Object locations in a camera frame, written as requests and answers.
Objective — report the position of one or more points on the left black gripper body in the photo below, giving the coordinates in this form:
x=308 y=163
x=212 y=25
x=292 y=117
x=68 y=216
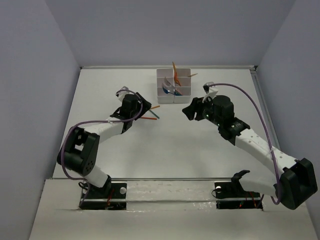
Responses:
x=144 y=104

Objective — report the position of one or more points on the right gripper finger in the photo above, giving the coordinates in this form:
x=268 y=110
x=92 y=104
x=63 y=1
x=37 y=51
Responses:
x=190 y=112
x=197 y=104

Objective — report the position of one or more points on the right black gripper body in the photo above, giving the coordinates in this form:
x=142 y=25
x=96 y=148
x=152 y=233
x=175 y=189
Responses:
x=207 y=112

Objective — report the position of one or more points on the blue metal fork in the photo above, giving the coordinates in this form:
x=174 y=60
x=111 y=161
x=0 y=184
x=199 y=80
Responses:
x=166 y=91

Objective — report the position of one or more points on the orange plastic spoon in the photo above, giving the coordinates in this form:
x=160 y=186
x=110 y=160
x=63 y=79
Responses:
x=176 y=80

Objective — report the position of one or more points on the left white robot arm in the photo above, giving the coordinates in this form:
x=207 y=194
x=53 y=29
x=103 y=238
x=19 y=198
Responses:
x=79 y=150

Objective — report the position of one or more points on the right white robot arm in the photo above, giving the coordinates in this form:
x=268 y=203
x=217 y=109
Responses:
x=295 y=180

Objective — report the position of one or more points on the red orange chopstick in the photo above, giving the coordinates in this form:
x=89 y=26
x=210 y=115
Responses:
x=149 y=118

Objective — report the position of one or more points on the right white divided container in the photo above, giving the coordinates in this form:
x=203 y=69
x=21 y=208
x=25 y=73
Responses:
x=186 y=86

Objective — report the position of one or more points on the white divided container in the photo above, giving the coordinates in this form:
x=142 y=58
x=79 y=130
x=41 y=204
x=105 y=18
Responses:
x=186 y=86
x=164 y=78

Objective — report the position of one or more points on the left white divided container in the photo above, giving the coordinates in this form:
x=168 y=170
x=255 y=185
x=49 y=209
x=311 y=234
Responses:
x=164 y=78

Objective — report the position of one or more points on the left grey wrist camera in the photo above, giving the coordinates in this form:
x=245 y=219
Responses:
x=120 y=94

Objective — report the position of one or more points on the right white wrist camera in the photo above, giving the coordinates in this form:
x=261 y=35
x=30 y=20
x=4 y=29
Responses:
x=210 y=91

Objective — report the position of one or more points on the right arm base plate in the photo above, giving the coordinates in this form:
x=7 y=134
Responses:
x=228 y=199

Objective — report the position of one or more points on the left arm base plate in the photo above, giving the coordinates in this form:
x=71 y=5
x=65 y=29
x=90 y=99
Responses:
x=112 y=197

